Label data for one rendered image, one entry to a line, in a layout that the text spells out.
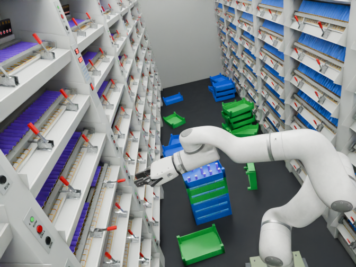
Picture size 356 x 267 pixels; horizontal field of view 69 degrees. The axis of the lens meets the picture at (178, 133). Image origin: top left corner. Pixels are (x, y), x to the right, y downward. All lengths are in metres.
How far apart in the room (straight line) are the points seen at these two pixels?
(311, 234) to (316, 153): 1.35
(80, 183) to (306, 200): 0.79
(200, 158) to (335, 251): 1.37
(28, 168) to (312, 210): 0.88
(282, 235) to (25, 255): 0.87
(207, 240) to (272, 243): 1.04
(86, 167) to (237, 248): 1.33
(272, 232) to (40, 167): 0.86
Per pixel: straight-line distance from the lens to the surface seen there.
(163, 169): 0.96
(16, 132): 0.92
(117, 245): 1.28
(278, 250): 1.12
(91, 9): 1.84
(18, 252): 0.74
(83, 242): 1.03
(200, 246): 2.09
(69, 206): 0.93
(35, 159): 0.82
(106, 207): 1.17
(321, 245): 2.10
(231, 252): 2.04
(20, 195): 0.70
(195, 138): 0.87
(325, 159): 0.86
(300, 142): 0.83
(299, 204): 1.02
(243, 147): 0.86
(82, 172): 1.05
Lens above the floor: 1.69
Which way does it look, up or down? 30 degrees down
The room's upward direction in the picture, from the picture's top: 15 degrees counter-clockwise
